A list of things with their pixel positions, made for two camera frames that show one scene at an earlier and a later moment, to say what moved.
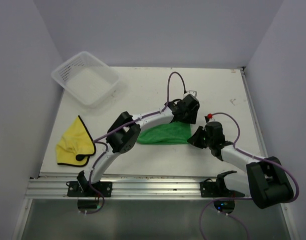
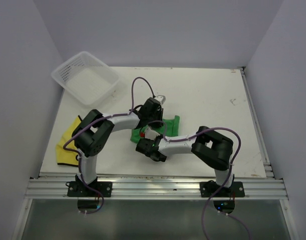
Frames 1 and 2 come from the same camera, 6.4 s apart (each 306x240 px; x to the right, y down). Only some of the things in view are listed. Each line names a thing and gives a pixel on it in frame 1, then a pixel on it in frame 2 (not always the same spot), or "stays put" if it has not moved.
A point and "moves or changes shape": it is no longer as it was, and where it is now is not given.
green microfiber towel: (175, 133) moves or changes shape
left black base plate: (74, 190) stays put
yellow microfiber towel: (75, 146) stays put
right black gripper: (194, 139) -> (158, 135)
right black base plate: (210, 189) stays put
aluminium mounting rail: (172, 186) stays put
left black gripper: (192, 119) -> (160, 112)
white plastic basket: (87, 78) stays put
